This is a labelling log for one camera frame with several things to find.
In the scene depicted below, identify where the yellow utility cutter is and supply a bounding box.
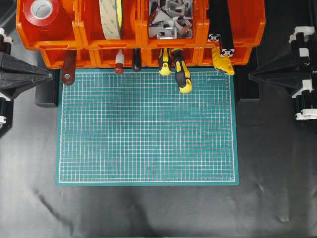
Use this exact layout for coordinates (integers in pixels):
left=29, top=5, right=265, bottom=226
left=212, top=46, right=235, bottom=75

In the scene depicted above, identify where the green cutting mat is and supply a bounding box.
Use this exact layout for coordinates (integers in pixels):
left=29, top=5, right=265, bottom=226
left=56, top=68, right=239, bottom=186

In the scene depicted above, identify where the pile of metal brackets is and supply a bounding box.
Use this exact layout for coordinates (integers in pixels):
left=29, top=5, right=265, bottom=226
left=148, top=0, right=193, bottom=40

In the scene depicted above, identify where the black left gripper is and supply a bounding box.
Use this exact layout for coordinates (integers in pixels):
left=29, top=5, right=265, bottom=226
left=0, top=52, right=53, bottom=99

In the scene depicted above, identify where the orange container rack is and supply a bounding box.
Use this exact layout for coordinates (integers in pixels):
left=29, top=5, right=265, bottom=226
left=15, top=0, right=266, bottom=70

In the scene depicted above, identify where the black aluminium extrusion short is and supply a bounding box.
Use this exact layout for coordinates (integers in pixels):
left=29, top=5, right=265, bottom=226
left=208, top=0, right=221, bottom=42

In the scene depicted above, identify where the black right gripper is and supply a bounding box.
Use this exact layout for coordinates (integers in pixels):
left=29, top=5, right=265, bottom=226
left=248, top=56, right=311, bottom=96

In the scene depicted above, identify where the black aluminium extrusion long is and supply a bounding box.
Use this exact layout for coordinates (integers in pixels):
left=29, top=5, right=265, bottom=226
left=218, top=0, right=235, bottom=57

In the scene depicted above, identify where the yellow black screwdriver long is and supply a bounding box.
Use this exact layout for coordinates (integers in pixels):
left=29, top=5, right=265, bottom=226
left=172, top=48, right=192, bottom=94

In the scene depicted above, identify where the red tape roll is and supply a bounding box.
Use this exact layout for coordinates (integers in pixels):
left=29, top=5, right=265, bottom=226
left=23, top=0, right=61, bottom=27

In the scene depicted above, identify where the dark red handled tool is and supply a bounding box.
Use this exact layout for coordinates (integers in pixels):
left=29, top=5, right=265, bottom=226
left=61, top=50, right=77, bottom=86

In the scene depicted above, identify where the yellow black screwdriver short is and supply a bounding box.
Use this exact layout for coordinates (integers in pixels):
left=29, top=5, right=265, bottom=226
left=158, top=48, right=172, bottom=76

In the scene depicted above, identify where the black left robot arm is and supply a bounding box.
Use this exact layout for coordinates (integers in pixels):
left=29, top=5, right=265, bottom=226
left=0, top=28, right=53, bottom=137

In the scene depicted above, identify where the beige double-sided tape roll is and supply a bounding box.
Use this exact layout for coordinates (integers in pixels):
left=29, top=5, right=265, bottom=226
left=99, top=0, right=123, bottom=40

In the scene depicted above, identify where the white glue bottle red cap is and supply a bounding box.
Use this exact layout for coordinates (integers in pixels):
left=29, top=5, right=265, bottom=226
left=114, top=49, right=125, bottom=74

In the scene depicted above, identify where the black handled tool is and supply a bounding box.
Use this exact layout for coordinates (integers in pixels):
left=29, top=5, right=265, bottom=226
left=132, top=48, right=142, bottom=72

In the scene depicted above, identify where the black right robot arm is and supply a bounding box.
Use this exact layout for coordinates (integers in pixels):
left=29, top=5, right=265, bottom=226
left=248, top=26, right=317, bottom=121

